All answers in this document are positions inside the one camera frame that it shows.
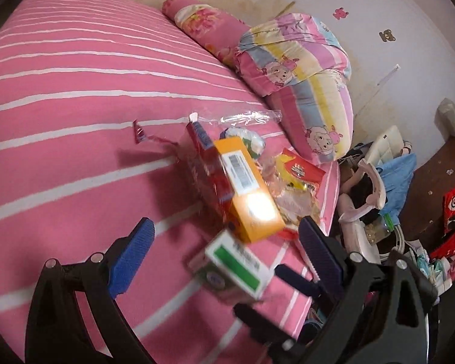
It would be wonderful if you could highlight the small red wrapper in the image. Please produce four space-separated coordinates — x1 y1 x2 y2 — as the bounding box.
132 119 175 148

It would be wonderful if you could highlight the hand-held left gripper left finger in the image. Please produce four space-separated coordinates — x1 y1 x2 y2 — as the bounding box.
25 217 155 364

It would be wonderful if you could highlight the plastic bottle with green cap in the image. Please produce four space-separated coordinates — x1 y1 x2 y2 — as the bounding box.
366 212 397 245

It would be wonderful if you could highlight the clear plastic zip bag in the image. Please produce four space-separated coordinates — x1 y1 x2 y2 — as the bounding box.
197 109 282 130

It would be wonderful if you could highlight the blue cloth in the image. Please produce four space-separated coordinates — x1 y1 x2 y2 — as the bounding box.
377 153 418 217

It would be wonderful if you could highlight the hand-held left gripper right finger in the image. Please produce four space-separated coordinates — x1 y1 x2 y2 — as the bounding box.
299 216 439 364

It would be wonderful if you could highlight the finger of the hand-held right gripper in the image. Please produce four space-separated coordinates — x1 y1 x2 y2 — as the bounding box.
275 265 325 301
233 304 294 351

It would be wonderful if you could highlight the pink striped bed sheet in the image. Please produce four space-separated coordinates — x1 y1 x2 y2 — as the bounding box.
0 0 342 353

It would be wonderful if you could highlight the grey bag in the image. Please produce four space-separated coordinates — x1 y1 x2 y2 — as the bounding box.
435 98 455 137

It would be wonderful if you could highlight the red and yellow snack packet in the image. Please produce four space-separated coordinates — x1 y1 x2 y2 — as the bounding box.
275 147 326 194

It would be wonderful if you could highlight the pink floral bolster pillow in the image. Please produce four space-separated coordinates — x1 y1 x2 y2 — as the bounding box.
162 0 253 67

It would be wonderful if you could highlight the white office chair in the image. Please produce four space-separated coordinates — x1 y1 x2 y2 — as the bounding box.
337 124 404 262

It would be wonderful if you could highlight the white and green wrapper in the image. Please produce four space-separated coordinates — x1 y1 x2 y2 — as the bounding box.
219 127 266 160

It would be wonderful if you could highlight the orange cardboard box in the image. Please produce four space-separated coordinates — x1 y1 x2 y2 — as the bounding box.
213 136 285 244

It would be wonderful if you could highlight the striped cartoon sheep pillow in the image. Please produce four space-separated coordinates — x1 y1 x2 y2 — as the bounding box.
265 72 354 165

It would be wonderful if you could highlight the green and white box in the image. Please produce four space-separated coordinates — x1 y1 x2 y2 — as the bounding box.
189 231 271 304

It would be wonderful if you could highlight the clear pinkish snack wrapper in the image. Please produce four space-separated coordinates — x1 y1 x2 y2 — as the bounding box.
265 182 323 233

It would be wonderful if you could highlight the pile of light blue packets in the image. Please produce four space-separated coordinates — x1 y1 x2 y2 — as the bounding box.
413 250 455 292

